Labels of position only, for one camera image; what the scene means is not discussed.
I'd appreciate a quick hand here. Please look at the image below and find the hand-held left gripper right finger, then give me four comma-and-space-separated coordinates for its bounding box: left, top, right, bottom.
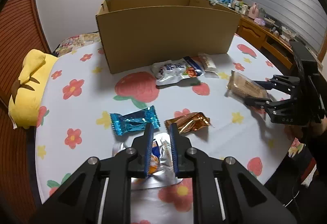
169, 122, 298, 224

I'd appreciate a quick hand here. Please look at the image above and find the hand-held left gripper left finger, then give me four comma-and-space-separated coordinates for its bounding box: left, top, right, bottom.
36, 122, 154, 224

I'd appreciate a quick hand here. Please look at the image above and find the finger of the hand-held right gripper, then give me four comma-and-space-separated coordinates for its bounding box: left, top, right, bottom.
243, 96, 298, 118
252, 74, 301, 95

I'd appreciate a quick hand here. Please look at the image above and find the silver snack packet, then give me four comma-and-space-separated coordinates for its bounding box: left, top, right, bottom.
112, 132, 183, 190

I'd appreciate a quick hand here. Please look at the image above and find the brown cake packet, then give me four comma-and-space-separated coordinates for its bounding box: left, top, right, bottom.
226, 70, 271, 102

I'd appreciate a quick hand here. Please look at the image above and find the bronze foil wrapper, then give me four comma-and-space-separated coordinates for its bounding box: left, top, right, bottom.
164, 112, 211, 135

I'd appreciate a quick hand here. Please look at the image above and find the blue candy wrapper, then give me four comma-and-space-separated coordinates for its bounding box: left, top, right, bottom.
110, 106, 161, 136

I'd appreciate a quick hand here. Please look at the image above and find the small white brown snack bar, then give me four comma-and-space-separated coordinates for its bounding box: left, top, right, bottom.
198, 53, 219, 78

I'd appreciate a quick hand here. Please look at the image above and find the blue orange snack pouch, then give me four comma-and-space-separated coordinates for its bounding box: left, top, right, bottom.
180, 56, 205, 78

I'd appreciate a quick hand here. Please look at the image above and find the white pouch blue print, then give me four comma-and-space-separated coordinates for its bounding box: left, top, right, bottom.
151, 60, 188, 86

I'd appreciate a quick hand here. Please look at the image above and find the cardboard box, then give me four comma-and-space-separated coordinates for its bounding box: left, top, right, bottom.
96, 0, 242, 74

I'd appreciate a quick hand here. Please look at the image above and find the person's right hand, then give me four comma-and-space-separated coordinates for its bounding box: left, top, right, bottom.
283, 124, 307, 141

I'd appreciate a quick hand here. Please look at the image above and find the wooden sideboard cabinet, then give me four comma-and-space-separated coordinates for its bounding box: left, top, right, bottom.
235, 13, 327, 71

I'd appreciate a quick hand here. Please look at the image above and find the strawberry flower printed blanket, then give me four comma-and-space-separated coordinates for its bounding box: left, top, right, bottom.
34, 32, 300, 224

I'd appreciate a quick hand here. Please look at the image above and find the yellow plush toy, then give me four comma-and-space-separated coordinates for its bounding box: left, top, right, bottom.
8, 49, 60, 129

